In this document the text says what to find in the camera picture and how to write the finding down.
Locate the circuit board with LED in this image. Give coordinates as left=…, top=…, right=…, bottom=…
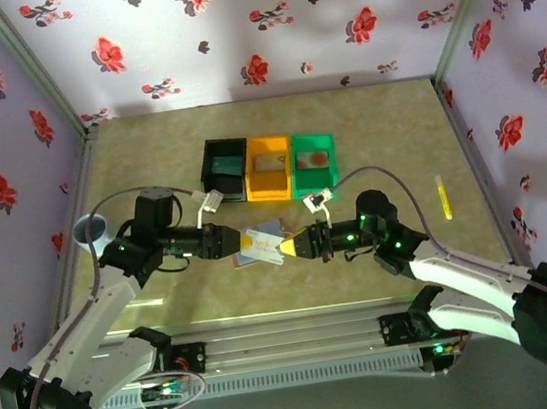
left=138, top=376, right=189, bottom=405
left=419, top=338, right=464, bottom=363

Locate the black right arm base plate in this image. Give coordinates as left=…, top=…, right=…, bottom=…
left=377, top=303, right=474, bottom=351

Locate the yellow pen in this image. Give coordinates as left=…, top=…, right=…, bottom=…
left=433, top=173, right=455, bottom=223

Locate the blue grey mug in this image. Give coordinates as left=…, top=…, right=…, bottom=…
left=68, top=210, right=120, bottom=258

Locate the white yellow VIP card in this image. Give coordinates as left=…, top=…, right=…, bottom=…
left=236, top=232, right=289, bottom=272

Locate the aluminium corner post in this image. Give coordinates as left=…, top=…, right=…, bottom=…
left=0, top=0, right=100, bottom=151
left=421, top=0, right=526, bottom=89

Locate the grey beige card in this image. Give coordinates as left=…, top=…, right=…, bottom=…
left=252, top=150, right=290, bottom=174

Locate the aluminium side rail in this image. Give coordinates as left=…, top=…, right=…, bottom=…
left=430, top=65, right=547, bottom=300
left=20, top=129, right=128, bottom=361

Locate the green plastic bin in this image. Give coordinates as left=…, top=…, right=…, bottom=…
left=284, top=129, right=344, bottom=206

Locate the teal plastic card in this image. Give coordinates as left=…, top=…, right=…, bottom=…
left=210, top=153, right=245, bottom=179

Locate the yellow plastic bin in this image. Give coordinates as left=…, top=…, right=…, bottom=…
left=238, top=132, right=301, bottom=208

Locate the white card with red circles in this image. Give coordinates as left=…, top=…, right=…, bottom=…
left=295, top=148, right=330, bottom=171

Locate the grey slotted cable duct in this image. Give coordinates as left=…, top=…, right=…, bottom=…
left=41, top=348, right=426, bottom=409

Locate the black plastic bin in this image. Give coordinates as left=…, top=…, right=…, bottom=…
left=194, top=134, right=258, bottom=209

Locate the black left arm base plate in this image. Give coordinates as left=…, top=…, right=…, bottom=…
left=115, top=341, right=211, bottom=386

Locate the aluminium front rail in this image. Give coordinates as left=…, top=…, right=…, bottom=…
left=20, top=283, right=547, bottom=399

